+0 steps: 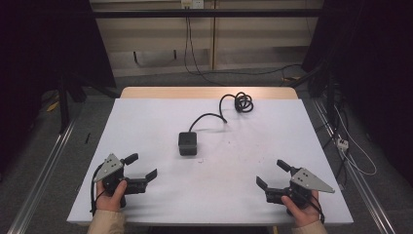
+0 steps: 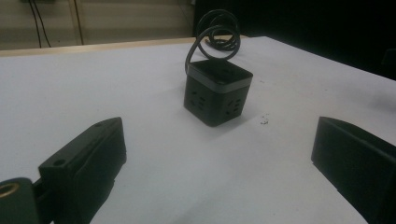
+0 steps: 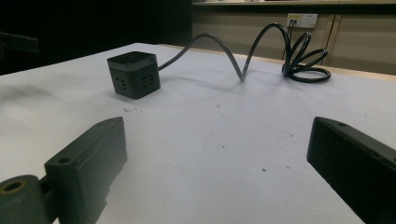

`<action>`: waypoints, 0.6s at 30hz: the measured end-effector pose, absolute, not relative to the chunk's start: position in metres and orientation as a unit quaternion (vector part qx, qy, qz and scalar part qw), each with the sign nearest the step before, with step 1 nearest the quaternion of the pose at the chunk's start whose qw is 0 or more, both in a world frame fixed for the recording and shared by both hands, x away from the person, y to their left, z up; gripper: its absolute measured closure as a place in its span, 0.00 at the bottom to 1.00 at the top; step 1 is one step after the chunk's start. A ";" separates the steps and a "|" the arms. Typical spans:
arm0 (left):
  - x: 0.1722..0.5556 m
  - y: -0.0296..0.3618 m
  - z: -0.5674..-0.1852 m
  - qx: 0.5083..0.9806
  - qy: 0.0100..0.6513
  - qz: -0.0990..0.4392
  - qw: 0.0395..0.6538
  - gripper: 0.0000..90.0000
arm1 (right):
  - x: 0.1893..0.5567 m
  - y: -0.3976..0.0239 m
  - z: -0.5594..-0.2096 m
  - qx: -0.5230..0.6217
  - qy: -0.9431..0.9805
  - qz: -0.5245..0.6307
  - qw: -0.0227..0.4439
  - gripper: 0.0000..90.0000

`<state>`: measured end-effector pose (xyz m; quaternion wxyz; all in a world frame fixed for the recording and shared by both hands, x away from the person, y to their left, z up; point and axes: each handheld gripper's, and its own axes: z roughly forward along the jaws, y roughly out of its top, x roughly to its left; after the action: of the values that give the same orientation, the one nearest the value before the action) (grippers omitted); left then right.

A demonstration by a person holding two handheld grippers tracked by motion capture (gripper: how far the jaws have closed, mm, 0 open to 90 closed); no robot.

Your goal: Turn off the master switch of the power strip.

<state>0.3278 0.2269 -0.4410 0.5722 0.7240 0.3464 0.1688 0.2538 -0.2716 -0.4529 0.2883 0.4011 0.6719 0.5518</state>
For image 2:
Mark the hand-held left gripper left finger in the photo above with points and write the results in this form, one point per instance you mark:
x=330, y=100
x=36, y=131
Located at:
x=84, y=165

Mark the black cube power socket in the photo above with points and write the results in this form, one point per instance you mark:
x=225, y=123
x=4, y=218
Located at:
x=216, y=93

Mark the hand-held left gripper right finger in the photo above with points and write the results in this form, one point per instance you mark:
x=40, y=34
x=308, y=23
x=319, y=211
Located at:
x=355, y=161

